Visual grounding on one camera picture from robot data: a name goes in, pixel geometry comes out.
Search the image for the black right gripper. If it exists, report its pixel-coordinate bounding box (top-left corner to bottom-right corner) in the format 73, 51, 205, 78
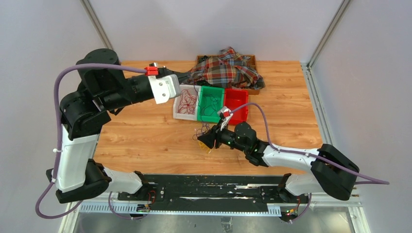
198, 119, 248, 153

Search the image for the purple wire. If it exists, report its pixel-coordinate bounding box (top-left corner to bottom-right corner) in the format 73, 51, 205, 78
192, 82, 213, 140

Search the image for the red wire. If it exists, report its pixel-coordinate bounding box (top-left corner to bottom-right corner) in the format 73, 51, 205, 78
176, 88, 199, 116

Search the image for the blue wire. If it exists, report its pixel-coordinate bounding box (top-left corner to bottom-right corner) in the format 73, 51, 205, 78
201, 93, 223, 117

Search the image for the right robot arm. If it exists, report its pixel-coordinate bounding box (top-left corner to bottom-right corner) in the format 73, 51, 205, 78
197, 122, 359, 202

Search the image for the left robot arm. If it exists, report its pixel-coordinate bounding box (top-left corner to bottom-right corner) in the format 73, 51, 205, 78
47, 48, 189, 203

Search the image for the white plastic bin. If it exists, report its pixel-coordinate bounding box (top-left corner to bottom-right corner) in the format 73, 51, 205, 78
172, 84, 201, 121

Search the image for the green plastic bin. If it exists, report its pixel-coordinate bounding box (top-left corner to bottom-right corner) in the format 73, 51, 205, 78
197, 86, 225, 123

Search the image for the red plastic bin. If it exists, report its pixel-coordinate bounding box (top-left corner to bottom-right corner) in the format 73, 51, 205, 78
224, 89, 249, 125

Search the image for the plaid flannel shirt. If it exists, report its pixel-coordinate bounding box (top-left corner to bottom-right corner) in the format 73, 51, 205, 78
184, 47, 265, 90

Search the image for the wooden tray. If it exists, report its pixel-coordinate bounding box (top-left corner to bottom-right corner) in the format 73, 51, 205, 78
195, 54, 260, 95

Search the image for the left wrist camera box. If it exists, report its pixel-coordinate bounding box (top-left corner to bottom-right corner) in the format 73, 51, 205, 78
148, 74, 181, 104

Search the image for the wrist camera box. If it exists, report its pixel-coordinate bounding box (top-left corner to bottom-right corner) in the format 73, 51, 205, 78
148, 74, 181, 104
217, 106, 233, 131

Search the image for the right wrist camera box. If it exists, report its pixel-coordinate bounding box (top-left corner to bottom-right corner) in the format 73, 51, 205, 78
217, 106, 233, 131

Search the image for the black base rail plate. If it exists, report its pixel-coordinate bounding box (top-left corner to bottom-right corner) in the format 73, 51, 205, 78
98, 174, 309, 217

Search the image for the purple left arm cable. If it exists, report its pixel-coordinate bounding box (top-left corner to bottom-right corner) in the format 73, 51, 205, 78
35, 63, 159, 221

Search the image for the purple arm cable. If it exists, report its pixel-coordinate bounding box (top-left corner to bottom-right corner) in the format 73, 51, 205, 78
228, 102, 390, 223
35, 63, 159, 221

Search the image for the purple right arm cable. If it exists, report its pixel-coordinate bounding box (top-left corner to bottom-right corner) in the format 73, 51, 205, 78
228, 102, 390, 223

